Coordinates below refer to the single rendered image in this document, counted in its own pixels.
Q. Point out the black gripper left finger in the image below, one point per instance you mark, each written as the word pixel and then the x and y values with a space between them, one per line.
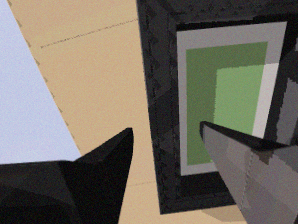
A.
pixel 90 188

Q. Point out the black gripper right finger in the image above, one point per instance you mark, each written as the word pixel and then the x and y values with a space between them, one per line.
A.
pixel 261 175

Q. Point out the black picture frame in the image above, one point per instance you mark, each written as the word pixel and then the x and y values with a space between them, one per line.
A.
pixel 233 63

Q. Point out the tan flat board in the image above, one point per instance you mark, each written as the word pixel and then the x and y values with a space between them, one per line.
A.
pixel 89 54

